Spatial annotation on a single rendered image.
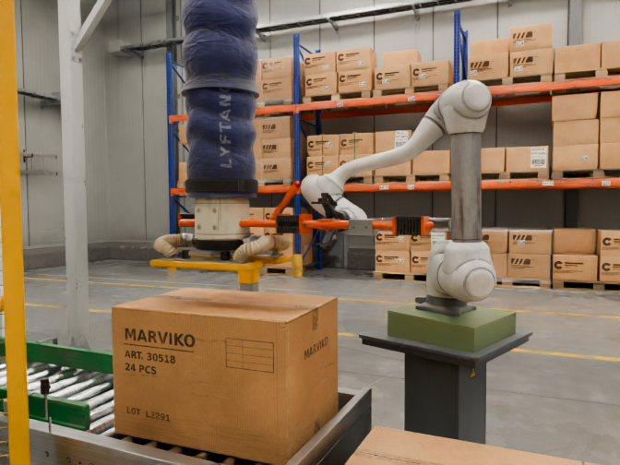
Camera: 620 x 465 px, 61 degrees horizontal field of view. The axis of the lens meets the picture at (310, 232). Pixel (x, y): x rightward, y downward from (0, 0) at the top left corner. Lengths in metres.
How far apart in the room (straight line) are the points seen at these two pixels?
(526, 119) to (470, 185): 8.06
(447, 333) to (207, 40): 1.25
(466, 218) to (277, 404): 0.89
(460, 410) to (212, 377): 0.98
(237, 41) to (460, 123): 0.77
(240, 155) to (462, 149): 0.76
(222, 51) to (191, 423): 1.08
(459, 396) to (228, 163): 1.19
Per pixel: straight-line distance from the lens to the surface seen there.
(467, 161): 1.88
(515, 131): 9.89
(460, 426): 2.15
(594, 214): 9.85
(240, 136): 1.60
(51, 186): 12.47
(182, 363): 1.62
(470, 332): 1.91
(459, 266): 1.86
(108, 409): 2.09
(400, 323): 2.05
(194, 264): 1.58
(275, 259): 1.65
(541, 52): 8.76
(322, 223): 1.49
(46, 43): 12.92
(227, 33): 1.65
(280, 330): 1.43
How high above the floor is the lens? 1.26
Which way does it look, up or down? 3 degrees down
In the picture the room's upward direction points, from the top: straight up
